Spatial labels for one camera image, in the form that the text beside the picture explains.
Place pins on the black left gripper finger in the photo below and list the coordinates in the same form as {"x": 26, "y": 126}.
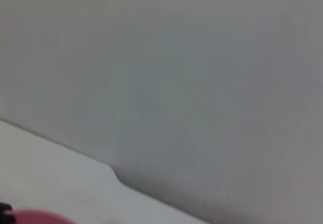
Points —
{"x": 5, "y": 212}

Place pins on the pink plastic bowl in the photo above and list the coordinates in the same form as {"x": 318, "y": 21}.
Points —
{"x": 38, "y": 217}

